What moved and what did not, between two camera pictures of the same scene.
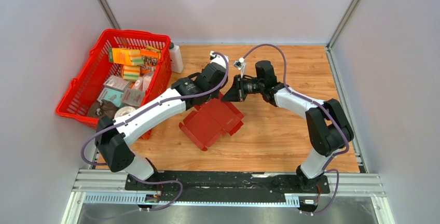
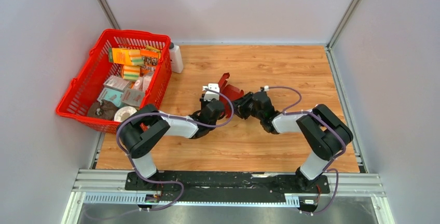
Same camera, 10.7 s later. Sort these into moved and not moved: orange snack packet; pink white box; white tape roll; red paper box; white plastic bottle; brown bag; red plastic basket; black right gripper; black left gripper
Moved: black left gripper; black right gripper; red paper box
Not moved: white plastic bottle; orange snack packet; red plastic basket; pink white box; white tape roll; brown bag
